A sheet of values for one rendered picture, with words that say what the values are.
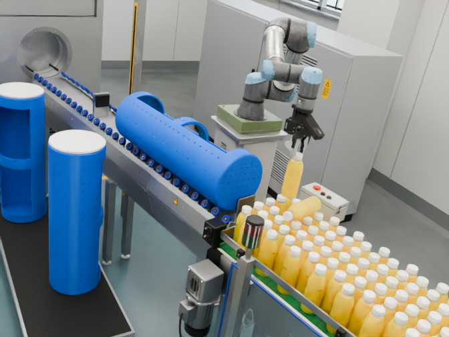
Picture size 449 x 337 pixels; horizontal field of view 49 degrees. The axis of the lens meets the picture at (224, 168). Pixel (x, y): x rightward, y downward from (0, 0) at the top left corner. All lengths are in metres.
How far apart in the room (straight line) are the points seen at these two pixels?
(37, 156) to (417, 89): 3.28
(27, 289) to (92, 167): 0.86
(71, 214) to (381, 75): 2.41
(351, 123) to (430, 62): 1.21
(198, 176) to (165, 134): 0.32
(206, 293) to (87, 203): 0.89
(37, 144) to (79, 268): 0.90
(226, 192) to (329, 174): 1.86
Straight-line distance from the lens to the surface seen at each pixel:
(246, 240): 1.66
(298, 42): 2.35
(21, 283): 3.08
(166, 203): 2.48
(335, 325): 1.78
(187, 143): 2.30
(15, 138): 3.58
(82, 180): 2.55
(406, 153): 4.95
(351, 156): 4.00
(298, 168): 2.02
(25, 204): 3.76
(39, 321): 2.85
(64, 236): 2.74
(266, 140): 2.67
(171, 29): 7.71
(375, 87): 3.87
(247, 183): 2.25
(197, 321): 2.17
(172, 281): 3.33
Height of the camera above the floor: 2.11
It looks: 26 degrees down
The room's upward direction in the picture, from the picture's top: 9 degrees clockwise
